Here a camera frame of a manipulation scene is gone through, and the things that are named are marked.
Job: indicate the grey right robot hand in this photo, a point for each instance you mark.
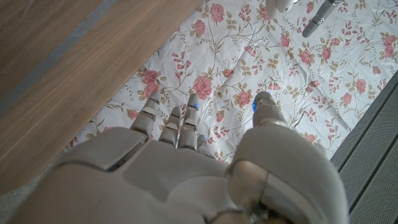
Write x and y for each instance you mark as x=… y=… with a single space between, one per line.
x=155 y=180

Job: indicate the grey perforated panel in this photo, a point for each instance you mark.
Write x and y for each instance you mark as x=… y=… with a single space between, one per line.
x=373 y=171

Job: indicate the floral backdrop cloth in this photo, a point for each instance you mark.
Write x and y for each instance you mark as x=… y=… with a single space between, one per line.
x=248 y=62

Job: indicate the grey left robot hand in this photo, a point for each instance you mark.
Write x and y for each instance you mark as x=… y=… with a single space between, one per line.
x=320 y=17

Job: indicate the white AirPods case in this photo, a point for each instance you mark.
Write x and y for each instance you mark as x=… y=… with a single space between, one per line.
x=278 y=7

